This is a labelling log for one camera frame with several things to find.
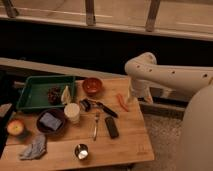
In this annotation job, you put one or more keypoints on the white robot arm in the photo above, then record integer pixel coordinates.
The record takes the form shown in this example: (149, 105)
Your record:
(195, 149)

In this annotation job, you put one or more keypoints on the dark brown bowl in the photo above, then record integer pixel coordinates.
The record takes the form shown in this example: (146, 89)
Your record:
(58, 113)

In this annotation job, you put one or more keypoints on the white cylindrical cup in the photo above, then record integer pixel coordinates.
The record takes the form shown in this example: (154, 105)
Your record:
(72, 111)

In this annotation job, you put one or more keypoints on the orange carrot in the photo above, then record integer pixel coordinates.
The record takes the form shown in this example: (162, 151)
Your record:
(121, 102)

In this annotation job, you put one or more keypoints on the small metal cup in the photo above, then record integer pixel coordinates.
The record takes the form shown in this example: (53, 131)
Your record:
(81, 151)

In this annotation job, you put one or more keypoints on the grey blue towel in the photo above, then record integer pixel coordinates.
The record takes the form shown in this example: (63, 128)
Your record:
(35, 150)

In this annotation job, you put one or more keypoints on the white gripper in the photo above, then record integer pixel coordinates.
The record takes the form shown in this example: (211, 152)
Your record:
(139, 89)

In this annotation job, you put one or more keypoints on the black handled peeler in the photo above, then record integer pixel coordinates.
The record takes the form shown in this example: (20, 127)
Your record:
(87, 105)

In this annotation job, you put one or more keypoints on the green plastic tray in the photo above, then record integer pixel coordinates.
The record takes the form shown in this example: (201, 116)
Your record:
(34, 96)

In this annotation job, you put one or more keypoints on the silver fork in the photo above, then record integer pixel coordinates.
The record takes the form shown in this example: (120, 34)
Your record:
(97, 116)

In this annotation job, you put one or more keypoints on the red yellow apple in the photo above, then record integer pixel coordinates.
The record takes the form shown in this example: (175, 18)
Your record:
(15, 127)

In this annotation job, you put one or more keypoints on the black rectangular remote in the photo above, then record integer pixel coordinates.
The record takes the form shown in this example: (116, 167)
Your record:
(111, 126)

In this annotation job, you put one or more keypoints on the red bowl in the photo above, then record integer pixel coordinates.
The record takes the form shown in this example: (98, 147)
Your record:
(92, 86)

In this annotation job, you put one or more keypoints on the blue sponge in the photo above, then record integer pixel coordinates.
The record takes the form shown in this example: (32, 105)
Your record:
(50, 121)

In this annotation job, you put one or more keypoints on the dark grape bunch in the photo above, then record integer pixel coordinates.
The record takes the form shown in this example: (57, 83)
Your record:
(54, 95)

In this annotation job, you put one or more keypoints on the wooden table board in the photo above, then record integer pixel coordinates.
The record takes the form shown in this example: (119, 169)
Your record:
(131, 146)

